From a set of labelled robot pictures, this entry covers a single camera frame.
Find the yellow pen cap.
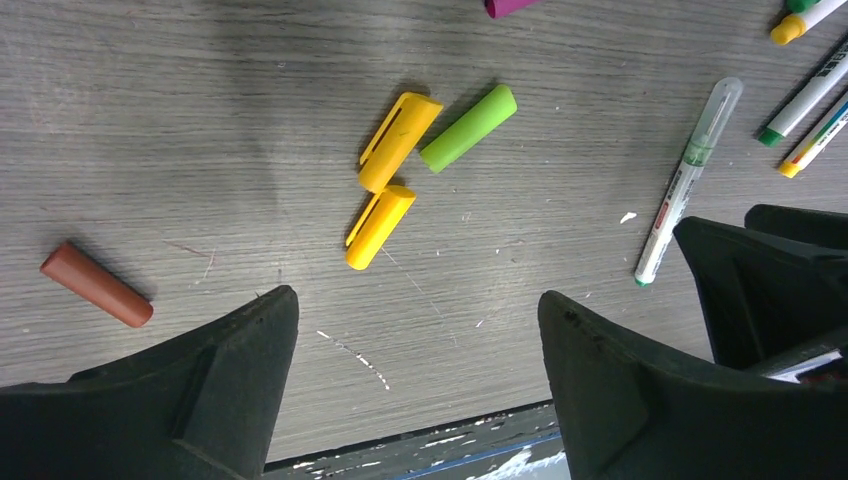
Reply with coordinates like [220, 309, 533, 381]
[345, 185, 417, 270]
[358, 92, 444, 193]

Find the orange cap marker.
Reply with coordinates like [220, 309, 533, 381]
[770, 0, 847, 46]
[777, 92, 847, 178]

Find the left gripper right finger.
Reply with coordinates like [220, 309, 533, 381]
[537, 291, 847, 479]

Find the grey clear cap marker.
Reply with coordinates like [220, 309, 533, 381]
[634, 77, 744, 286]

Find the purple pen cap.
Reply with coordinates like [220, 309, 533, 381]
[484, 0, 539, 19]

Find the light green pen cap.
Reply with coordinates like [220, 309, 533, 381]
[420, 84, 518, 174]

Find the light green cap marker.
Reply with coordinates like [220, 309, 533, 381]
[758, 39, 847, 147]

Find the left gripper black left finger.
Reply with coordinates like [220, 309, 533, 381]
[1, 285, 299, 479]

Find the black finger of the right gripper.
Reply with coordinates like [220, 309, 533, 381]
[673, 204, 847, 370]

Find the brown pen cap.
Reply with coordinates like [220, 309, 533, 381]
[40, 242, 154, 328]

